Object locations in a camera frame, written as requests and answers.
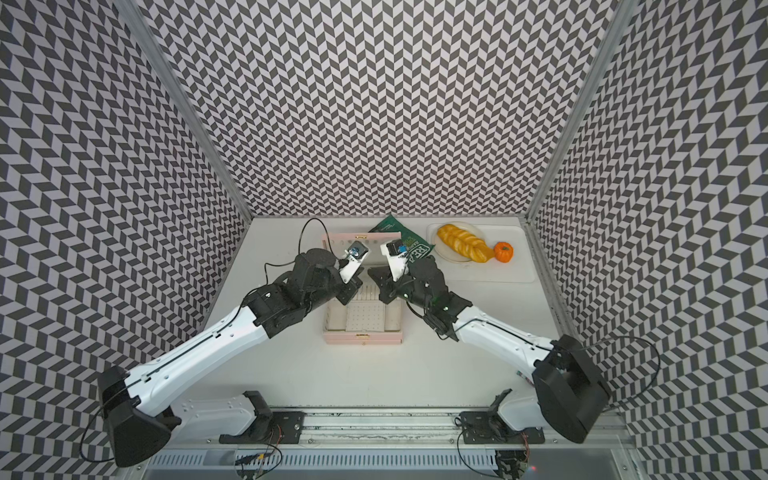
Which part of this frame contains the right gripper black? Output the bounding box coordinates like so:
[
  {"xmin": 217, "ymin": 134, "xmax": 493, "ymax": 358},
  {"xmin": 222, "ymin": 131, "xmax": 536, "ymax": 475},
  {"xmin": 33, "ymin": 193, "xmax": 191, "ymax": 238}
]
[{"xmin": 369, "ymin": 264, "xmax": 432, "ymax": 310}]

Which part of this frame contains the pink jewelry box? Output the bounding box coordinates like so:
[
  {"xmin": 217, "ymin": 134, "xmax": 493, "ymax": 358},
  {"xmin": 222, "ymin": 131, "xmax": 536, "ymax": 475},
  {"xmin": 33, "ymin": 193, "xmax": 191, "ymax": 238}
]
[{"xmin": 322, "ymin": 232, "xmax": 404, "ymax": 345}]

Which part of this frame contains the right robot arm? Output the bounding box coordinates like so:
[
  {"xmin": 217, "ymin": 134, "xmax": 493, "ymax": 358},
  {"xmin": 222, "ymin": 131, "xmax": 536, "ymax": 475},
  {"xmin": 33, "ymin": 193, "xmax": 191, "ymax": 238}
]
[{"xmin": 368, "ymin": 256, "xmax": 612, "ymax": 443}]

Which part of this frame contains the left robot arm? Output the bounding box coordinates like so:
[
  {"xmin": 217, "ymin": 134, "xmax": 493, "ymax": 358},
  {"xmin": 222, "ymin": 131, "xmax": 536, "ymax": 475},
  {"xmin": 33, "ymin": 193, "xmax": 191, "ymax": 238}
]
[{"xmin": 97, "ymin": 242, "xmax": 369, "ymax": 467}]

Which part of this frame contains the green snack bag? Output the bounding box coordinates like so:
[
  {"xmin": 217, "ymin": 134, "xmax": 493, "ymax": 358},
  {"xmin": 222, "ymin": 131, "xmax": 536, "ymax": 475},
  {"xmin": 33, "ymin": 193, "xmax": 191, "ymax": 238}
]
[{"xmin": 370, "ymin": 215, "xmax": 434, "ymax": 263}]

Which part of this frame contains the clear glass plate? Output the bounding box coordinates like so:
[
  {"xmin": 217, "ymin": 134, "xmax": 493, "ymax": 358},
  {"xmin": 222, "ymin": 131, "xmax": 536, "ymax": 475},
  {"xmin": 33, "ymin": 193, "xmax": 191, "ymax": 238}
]
[{"xmin": 431, "ymin": 221, "xmax": 485, "ymax": 263}]

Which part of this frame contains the braided bread loaf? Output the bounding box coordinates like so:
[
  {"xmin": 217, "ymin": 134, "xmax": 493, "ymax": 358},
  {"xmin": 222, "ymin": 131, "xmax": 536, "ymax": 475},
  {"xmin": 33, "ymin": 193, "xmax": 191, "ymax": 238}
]
[{"xmin": 437, "ymin": 224, "xmax": 494, "ymax": 263}]

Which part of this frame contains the small orange pumpkin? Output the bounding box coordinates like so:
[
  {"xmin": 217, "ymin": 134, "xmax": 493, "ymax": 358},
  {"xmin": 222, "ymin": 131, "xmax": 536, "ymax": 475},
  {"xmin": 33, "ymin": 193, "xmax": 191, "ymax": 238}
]
[{"xmin": 493, "ymin": 242, "xmax": 515, "ymax": 263}]

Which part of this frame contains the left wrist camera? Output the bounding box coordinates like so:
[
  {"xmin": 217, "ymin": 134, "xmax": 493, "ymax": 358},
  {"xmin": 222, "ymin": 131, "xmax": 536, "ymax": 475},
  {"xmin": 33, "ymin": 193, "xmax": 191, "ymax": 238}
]
[{"xmin": 339, "ymin": 240, "xmax": 370, "ymax": 284}]

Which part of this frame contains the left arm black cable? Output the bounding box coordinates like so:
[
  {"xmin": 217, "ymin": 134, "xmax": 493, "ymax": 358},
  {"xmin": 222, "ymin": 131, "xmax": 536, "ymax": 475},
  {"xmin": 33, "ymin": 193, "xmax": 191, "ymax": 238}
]
[{"xmin": 263, "ymin": 217, "xmax": 340, "ymax": 271}]

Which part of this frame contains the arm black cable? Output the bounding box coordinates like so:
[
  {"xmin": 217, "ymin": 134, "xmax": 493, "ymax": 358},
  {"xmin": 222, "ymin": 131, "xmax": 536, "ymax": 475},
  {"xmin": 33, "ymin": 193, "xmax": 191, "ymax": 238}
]
[
  {"xmin": 263, "ymin": 217, "xmax": 340, "ymax": 271},
  {"xmin": 587, "ymin": 335, "xmax": 662, "ymax": 409}
]

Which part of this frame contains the aluminium mounting rail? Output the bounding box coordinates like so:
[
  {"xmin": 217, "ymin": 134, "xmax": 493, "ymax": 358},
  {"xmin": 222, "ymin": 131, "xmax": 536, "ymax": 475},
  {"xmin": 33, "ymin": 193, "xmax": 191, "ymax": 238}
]
[{"xmin": 128, "ymin": 406, "xmax": 637, "ymax": 451}]

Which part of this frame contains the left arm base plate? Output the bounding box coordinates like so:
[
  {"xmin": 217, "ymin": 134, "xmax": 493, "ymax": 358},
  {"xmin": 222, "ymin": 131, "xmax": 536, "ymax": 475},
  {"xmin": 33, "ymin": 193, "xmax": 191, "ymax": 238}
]
[{"xmin": 218, "ymin": 411, "xmax": 306, "ymax": 445}]

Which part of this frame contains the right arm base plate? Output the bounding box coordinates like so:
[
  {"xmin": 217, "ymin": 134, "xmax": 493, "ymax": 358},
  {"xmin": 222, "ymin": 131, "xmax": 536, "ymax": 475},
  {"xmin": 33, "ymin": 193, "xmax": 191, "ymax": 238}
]
[{"xmin": 454, "ymin": 411, "xmax": 545, "ymax": 445}]

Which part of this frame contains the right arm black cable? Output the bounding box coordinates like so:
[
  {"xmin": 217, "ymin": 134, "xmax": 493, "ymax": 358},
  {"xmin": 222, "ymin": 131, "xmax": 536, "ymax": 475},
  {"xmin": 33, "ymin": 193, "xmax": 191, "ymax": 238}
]
[{"xmin": 587, "ymin": 335, "xmax": 662, "ymax": 409}]

